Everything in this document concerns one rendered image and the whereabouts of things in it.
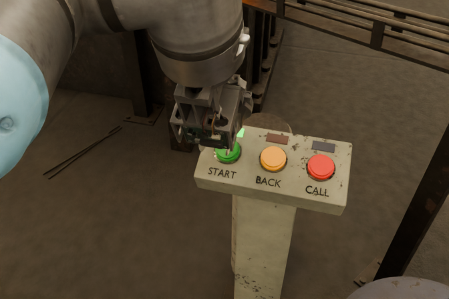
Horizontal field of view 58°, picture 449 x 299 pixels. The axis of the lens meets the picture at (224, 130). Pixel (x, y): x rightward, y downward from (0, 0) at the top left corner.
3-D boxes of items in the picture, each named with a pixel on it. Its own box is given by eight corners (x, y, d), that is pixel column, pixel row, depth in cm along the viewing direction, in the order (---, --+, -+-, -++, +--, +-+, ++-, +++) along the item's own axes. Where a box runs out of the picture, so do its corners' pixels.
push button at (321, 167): (309, 156, 66) (310, 151, 64) (334, 160, 65) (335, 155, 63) (305, 179, 64) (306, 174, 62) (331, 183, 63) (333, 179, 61)
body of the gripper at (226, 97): (176, 144, 51) (154, 90, 41) (194, 89, 55) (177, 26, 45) (235, 154, 50) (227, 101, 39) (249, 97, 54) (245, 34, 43)
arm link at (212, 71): (164, -14, 41) (258, -5, 39) (174, 21, 45) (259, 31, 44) (135, 55, 37) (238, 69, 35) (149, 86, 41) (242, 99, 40)
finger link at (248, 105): (218, 126, 57) (212, 91, 50) (222, 115, 58) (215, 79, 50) (251, 131, 56) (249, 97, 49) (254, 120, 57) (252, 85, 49)
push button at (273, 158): (262, 148, 67) (262, 143, 65) (287, 152, 66) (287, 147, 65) (258, 170, 65) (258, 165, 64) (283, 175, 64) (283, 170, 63)
